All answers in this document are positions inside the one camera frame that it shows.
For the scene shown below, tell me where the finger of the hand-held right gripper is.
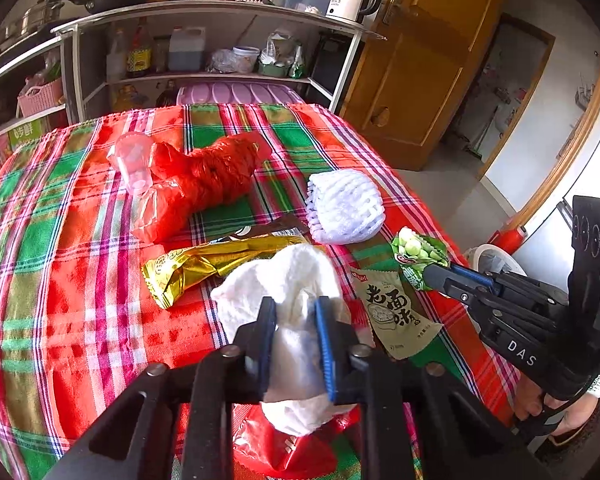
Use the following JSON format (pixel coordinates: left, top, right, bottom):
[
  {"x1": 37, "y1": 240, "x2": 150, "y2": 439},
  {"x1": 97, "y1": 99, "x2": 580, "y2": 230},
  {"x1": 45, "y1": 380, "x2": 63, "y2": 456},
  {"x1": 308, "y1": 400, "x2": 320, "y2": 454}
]
[
  {"x1": 422, "y1": 264, "x2": 497, "y2": 312},
  {"x1": 450, "y1": 265, "x2": 569, "y2": 307}
]

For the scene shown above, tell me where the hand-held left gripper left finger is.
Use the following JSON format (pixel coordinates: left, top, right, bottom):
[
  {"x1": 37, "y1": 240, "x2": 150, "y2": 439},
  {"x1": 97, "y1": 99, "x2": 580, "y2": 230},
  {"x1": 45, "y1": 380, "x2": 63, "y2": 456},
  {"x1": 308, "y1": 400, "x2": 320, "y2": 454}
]
[{"x1": 42, "y1": 296, "x2": 281, "y2": 480}]

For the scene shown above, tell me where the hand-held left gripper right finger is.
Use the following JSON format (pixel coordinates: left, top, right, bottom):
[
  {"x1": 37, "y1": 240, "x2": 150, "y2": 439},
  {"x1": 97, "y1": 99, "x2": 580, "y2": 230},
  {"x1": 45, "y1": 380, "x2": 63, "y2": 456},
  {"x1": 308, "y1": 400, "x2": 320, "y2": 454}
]
[{"x1": 314, "y1": 296, "x2": 573, "y2": 480}]

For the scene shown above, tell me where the green pea snack packet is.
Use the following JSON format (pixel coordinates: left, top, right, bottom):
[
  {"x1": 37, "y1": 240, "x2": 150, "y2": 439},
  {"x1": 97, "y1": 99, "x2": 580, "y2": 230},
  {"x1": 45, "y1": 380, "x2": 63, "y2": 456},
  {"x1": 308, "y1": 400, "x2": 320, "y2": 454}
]
[{"x1": 391, "y1": 226, "x2": 451, "y2": 292}]

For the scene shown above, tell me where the white tissue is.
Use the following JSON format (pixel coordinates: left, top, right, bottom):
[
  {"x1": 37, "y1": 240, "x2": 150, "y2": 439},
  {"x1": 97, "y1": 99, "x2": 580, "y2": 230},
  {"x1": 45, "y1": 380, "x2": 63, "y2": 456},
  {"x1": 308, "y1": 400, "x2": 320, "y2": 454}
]
[{"x1": 210, "y1": 244, "x2": 353, "y2": 437}]

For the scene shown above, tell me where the white foam fruit net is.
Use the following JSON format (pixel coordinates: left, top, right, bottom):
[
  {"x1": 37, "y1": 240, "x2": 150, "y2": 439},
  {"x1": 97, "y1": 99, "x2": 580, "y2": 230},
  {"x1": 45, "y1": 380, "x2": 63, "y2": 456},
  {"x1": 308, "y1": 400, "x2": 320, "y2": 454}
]
[{"x1": 305, "y1": 170, "x2": 387, "y2": 246}]

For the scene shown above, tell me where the red plastic bag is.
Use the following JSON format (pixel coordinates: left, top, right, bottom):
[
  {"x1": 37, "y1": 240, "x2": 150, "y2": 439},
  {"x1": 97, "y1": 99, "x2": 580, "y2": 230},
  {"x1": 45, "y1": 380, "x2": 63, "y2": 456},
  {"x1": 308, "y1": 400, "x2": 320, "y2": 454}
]
[{"x1": 132, "y1": 135, "x2": 273, "y2": 243}]

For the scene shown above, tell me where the person's right forearm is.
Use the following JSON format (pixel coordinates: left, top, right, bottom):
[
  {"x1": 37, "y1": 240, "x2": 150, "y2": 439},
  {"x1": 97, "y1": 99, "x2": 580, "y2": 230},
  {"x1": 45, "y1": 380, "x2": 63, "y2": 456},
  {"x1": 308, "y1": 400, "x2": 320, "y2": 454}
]
[{"x1": 550, "y1": 394, "x2": 600, "y2": 447}]

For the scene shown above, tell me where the person's right hand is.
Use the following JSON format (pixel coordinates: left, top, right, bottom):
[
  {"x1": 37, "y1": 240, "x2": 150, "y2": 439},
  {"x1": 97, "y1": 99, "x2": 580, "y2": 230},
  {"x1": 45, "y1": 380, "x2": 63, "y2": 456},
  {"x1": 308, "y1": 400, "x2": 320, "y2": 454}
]
[{"x1": 512, "y1": 377, "x2": 556, "y2": 425}]

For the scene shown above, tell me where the white round bin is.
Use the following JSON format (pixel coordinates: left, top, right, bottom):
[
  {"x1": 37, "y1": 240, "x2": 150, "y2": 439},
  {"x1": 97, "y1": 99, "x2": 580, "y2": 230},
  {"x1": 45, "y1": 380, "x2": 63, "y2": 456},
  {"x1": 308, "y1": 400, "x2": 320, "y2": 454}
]
[{"x1": 462, "y1": 244, "x2": 526, "y2": 281}]

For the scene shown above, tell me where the red cylinder bottle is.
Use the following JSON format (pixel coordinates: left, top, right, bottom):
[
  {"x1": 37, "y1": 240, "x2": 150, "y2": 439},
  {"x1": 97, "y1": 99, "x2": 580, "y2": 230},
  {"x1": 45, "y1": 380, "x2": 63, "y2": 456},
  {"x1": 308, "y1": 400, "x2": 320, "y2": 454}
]
[{"x1": 487, "y1": 225, "x2": 528, "y2": 256}]

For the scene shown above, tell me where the beige snack packet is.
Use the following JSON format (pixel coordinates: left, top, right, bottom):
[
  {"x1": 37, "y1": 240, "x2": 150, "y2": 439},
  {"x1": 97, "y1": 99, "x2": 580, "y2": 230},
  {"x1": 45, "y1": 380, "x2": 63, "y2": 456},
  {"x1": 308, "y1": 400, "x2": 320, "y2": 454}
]
[{"x1": 350, "y1": 267, "x2": 443, "y2": 361}]

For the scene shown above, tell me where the gold foil wrapper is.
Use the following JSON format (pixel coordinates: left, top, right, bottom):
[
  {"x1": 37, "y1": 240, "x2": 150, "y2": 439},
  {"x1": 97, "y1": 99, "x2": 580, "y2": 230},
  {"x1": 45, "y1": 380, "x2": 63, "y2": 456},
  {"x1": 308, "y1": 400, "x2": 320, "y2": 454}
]
[{"x1": 141, "y1": 235, "x2": 311, "y2": 310}]

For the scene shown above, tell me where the brown wrapper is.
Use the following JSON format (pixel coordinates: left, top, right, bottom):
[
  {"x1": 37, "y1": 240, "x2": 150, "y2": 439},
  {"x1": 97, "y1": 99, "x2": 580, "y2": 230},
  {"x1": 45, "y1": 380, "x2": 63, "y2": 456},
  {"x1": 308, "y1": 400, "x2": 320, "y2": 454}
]
[{"x1": 210, "y1": 220, "x2": 311, "y2": 243}]

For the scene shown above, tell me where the red snack packet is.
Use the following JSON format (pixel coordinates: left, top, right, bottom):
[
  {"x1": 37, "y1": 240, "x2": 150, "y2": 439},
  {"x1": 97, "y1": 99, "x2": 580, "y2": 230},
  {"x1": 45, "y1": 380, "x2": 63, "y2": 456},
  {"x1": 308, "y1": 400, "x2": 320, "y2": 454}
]
[{"x1": 232, "y1": 402, "x2": 361, "y2": 478}]

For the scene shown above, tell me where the white refrigerator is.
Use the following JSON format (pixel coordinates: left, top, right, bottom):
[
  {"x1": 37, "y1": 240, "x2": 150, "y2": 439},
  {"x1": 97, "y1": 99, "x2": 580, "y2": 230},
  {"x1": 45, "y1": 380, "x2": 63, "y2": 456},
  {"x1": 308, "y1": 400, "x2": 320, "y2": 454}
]
[{"x1": 525, "y1": 110, "x2": 600, "y2": 286}]

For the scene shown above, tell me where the plaid tablecloth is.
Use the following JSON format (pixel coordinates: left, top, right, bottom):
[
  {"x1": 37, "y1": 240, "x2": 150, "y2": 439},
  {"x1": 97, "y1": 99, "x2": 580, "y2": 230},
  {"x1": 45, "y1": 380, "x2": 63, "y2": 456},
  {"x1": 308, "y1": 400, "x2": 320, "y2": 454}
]
[{"x1": 0, "y1": 102, "x2": 521, "y2": 480}]

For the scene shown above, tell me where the wooden door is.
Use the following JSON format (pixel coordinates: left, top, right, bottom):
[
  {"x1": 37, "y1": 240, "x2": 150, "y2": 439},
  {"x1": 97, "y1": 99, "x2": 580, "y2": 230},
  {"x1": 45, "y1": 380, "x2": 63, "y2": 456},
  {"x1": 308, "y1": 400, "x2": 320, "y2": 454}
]
[{"x1": 340, "y1": 0, "x2": 511, "y2": 171}]

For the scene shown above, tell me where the clear plastic cup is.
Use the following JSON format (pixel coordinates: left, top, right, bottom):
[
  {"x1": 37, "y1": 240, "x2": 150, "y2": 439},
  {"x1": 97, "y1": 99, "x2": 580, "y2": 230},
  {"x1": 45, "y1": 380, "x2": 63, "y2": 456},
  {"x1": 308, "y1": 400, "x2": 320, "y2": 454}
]
[{"x1": 107, "y1": 131, "x2": 156, "y2": 196}]

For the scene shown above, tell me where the storage box with pink lid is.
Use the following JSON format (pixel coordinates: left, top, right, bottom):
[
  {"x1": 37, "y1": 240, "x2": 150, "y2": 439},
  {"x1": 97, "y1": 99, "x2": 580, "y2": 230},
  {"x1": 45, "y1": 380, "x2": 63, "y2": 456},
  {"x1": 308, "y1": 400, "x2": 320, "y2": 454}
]
[{"x1": 176, "y1": 82, "x2": 303, "y2": 107}]

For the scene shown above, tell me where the black appliance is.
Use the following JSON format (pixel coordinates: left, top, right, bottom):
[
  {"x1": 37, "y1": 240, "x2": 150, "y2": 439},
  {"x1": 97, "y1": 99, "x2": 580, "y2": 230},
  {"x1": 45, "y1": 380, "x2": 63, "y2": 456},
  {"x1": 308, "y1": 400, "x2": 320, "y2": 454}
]
[{"x1": 310, "y1": 35, "x2": 353, "y2": 96}]

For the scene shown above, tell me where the dark oil bottle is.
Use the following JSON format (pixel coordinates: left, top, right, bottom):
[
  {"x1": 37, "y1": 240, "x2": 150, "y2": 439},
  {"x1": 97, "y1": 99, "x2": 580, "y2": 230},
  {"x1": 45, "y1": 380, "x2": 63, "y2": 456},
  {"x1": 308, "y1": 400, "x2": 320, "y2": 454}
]
[{"x1": 156, "y1": 80, "x2": 178, "y2": 107}]

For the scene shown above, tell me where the green bowl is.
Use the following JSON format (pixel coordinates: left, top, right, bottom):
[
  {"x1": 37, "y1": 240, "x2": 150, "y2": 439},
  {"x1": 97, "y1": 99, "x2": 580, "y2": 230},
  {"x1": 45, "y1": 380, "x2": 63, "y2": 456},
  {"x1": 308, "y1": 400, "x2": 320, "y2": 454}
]
[{"x1": 257, "y1": 60, "x2": 293, "y2": 78}]

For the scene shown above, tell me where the yellow cooking oil bottle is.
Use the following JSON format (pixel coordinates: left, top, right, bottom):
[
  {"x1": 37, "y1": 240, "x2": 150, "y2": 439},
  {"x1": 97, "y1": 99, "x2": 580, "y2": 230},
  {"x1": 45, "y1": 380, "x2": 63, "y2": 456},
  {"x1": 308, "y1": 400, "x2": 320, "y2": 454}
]
[{"x1": 112, "y1": 84, "x2": 148, "y2": 111}]

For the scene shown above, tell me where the clear crumpled plastic bag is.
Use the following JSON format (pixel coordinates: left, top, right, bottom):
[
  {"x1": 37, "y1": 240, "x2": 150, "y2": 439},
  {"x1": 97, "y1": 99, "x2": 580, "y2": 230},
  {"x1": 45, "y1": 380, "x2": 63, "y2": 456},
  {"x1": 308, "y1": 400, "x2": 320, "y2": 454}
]
[{"x1": 207, "y1": 49, "x2": 241, "y2": 73}]

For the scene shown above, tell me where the white plastic tub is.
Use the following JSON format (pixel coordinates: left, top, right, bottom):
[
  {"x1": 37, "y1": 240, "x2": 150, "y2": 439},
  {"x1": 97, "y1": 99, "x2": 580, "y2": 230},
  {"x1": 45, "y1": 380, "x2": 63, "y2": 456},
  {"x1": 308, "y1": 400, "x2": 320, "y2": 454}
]
[{"x1": 231, "y1": 46, "x2": 261, "y2": 73}]

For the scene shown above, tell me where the white plastic bag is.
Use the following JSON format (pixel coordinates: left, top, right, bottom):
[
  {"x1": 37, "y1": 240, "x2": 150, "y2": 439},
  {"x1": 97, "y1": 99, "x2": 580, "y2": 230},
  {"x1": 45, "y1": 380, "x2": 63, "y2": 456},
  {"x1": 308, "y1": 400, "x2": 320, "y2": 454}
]
[{"x1": 260, "y1": 32, "x2": 301, "y2": 66}]

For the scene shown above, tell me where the plastic jug of dark liquid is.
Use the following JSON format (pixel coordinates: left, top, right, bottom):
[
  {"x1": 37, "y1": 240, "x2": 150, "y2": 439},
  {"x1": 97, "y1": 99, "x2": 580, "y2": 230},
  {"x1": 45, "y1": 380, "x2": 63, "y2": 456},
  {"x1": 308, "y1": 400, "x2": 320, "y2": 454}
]
[{"x1": 167, "y1": 26, "x2": 207, "y2": 72}]

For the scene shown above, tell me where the glass jar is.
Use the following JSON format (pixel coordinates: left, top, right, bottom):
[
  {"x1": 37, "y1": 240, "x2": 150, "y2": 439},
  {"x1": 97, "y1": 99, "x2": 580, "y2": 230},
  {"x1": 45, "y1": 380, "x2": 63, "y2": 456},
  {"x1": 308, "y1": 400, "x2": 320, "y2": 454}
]
[{"x1": 152, "y1": 35, "x2": 171, "y2": 73}]

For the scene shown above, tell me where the bottle with yellow red label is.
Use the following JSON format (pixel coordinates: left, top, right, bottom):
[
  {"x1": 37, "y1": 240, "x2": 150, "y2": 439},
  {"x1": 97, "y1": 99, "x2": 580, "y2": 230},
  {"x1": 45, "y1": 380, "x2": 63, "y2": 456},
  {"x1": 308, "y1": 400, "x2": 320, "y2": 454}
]
[{"x1": 126, "y1": 17, "x2": 154, "y2": 78}]

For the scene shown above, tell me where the green carton box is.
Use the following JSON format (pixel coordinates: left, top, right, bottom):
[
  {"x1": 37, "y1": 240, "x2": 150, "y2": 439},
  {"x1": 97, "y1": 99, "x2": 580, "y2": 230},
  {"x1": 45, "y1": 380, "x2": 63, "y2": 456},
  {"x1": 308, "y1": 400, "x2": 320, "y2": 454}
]
[{"x1": 7, "y1": 117, "x2": 56, "y2": 151}]

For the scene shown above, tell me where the clear plastic bottle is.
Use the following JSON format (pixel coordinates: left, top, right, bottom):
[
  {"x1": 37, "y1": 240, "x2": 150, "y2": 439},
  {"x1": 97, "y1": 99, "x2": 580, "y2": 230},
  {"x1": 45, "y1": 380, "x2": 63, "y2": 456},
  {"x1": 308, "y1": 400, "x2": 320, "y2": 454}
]
[{"x1": 106, "y1": 27, "x2": 128, "y2": 81}]

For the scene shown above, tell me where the pink plastic basket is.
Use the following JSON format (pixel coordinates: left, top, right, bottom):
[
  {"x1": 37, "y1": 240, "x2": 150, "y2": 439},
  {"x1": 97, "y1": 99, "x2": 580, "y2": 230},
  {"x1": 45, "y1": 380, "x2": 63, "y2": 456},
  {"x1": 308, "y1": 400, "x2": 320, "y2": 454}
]
[{"x1": 17, "y1": 77, "x2": 64, "y2": 117}]

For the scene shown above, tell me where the metal kitchen shelf unit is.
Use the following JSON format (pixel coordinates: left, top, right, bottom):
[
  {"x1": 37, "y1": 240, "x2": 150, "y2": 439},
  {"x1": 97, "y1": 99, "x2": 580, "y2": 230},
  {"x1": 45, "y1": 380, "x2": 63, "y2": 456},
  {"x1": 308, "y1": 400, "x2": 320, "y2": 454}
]
[{"x1": 0, "y1": 0, "x2": 386, "y2": 146}]

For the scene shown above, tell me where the black frying pan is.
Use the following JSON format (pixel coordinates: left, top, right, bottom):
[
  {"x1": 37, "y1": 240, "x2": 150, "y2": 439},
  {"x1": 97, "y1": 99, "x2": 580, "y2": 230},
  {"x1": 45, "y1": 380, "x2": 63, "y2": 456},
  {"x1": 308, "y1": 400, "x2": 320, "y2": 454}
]
[{"x1": 47, "y1": 0, "x2": 157, "y2": 15}]

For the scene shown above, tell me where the black stove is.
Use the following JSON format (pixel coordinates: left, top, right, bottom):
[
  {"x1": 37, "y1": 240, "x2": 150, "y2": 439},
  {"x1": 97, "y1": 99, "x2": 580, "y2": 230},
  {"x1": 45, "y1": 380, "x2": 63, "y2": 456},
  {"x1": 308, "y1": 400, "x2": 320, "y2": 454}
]
[{"x1": 0, "y1": 35, "x2": 61, "y2": 68}]

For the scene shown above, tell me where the steel steamer pot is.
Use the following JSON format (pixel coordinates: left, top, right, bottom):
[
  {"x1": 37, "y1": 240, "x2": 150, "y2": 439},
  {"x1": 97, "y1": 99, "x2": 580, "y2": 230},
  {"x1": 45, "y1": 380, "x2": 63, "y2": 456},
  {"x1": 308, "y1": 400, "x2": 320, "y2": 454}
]
[{"x1": 0, "y1": 0, "x2": 66, "y2": 53}]

